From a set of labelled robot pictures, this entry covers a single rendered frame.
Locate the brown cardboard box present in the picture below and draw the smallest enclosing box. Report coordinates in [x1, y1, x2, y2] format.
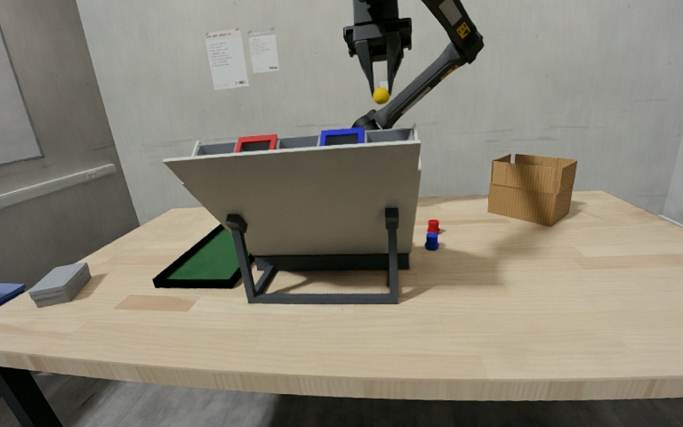
[487, 154, 577, 227]

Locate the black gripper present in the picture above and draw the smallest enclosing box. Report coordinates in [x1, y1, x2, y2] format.
[343, 17, 413, 98]

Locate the blue square band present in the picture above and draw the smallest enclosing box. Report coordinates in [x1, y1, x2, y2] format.
[320, 127, 364, 146]

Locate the red plug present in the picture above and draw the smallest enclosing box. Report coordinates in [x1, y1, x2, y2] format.
[427, 220, 440, 234]

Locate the yellow ball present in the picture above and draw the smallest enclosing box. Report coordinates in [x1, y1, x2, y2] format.
[373, 87, 390, 105]

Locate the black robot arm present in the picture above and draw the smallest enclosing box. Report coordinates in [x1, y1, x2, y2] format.
[351, 0, 485, 131]

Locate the blue plug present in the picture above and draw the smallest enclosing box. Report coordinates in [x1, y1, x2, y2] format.
[425, 232, 439, 251]

